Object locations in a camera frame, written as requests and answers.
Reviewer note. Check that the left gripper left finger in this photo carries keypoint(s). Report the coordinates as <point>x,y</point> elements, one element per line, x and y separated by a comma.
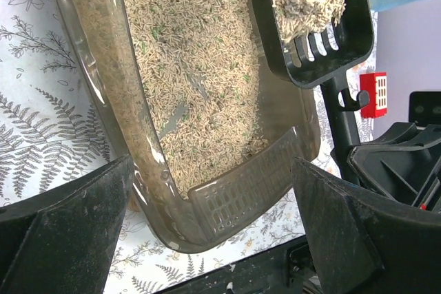
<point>63,240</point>

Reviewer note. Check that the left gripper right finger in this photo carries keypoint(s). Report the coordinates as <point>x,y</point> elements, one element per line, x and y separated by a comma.
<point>362,242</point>

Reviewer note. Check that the red toy block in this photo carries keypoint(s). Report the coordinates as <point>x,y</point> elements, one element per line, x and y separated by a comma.
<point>375,84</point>

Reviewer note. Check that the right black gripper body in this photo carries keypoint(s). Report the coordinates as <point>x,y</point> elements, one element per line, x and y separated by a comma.
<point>403,164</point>

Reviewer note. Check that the black litter scoop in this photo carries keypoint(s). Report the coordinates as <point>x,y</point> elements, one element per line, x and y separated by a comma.
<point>323,60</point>

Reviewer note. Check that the brown plastic litter box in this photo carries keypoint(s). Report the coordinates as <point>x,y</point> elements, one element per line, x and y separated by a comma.
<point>184,87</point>

